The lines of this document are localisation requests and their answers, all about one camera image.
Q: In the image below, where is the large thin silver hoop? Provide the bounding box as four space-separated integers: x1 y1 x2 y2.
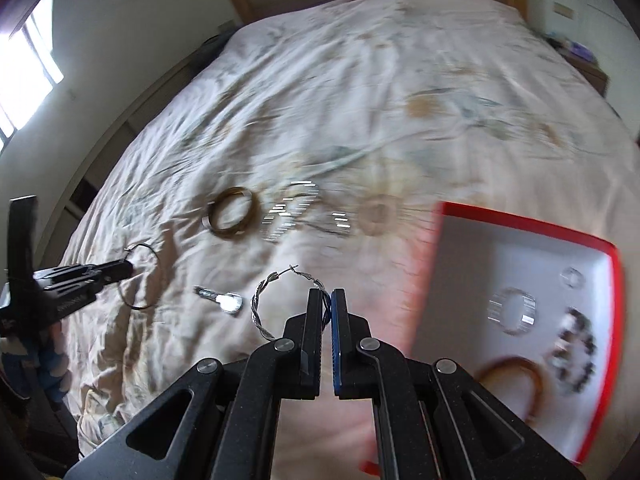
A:
116 243 165 311

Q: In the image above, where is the silver wrist watch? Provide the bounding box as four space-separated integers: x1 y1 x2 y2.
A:
193 286 244 315

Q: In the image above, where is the twisted silver hoop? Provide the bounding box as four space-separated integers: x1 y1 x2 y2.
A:
250 264 331 342

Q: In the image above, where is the silver beaded necklace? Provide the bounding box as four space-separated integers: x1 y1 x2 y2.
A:
259 179 354 244

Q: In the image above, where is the small twisted silver bracelet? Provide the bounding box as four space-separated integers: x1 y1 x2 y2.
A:
487 286 539 337

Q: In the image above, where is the dark brown bangle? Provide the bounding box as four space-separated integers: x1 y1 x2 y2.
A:
202 186 259 240

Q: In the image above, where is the amber resin bangle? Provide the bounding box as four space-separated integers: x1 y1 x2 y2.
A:
474 356 544 426

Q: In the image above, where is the brown beaded bracelet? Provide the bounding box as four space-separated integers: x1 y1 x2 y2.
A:
546 308 599 395

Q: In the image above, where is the small silver ring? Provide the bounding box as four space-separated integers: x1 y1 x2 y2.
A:
560 265 587 290

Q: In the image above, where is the red jewelry box tray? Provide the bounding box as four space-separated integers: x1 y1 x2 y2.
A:
369 202 625 464

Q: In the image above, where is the floral white bed duvet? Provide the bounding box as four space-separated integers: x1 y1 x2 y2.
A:
64 0 639 479

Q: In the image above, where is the window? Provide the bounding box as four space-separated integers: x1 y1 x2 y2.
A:
0 0 64 150

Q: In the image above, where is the dark bag beside bed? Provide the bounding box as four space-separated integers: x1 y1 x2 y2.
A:
188 34 233 78

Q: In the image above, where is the wooden nightstand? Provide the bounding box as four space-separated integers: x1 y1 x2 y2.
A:
547 38 608 98

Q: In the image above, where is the purple tissue box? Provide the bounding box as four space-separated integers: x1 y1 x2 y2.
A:
566 41 597 63

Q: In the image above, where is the low wall shelf unit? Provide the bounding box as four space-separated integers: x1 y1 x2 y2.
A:
35 51 194 268

